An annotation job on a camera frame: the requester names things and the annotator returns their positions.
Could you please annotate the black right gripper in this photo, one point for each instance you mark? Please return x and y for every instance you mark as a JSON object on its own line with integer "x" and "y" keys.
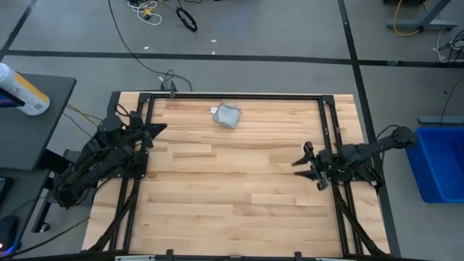
{"x": 324, "y": 163}

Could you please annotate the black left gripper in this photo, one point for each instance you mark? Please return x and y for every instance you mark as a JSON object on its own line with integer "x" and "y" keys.
{"x": 137, "y": 127}

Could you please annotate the grey microfiber towel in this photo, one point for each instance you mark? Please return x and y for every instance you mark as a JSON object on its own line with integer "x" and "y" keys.
{"x": 227, "y": 116}

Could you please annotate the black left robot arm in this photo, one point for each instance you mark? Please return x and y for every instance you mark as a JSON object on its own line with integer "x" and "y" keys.
{"x": 94, "y": 163}

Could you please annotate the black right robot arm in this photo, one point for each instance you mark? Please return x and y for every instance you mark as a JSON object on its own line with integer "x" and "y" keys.
{"x": 362, "y": 154}

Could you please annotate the black side table leg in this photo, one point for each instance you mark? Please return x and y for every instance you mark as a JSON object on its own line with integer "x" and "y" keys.
{"x": 47, "y": 159}

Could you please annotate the black side table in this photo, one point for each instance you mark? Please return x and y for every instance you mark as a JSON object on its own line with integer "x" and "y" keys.
{"x": 32, "y": 127}

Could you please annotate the blue plastic bin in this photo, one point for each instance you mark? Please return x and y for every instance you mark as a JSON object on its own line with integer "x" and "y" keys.
{"x": 438, "y": 163}

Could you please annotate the white yellow wipes canister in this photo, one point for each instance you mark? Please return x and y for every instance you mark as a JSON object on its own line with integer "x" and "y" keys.
{"x": 25, "y": 92}

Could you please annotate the black computer desk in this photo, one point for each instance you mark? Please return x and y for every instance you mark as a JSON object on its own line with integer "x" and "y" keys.
{"x": 25, "y": 188}

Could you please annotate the grey floor foot bar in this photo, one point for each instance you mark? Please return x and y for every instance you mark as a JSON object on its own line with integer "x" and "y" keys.
{"x": 440, "y": 120}

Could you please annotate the black computer mouse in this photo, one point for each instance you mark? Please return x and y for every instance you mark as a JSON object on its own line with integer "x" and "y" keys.
{"x": 8, "y": 232}

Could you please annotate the grey desk foot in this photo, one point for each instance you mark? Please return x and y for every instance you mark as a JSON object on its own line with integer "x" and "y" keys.
{"x": 422, "y": 24}

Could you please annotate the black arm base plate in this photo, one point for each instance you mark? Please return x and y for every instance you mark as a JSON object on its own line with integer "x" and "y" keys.
{"x": 362, "y": 174}
{"x": 139, "y": 173}

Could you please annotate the black aluminium table frame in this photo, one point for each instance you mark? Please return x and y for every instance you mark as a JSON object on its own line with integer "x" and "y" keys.
{"x": 235, "y": 96}

